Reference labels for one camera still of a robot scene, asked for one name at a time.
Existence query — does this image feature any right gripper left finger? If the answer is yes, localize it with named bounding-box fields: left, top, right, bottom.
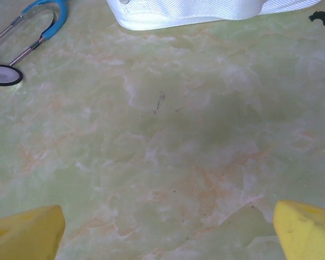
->
left=0, top=205, right=66, bottom=260

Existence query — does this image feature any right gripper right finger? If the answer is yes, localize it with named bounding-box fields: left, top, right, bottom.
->
left=272, top=199, right=325, bottom=260

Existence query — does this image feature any blue stethoscope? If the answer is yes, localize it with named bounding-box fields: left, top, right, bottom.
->
left=0, top=0, right=69, bottom=88

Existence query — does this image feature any small black curved piece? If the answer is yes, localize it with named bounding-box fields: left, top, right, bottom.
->
left=308, top=10, right=325, bottom=28

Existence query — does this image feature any white zippered case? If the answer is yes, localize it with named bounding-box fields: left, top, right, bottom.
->
left=105, top=0, right=322, bottom=31

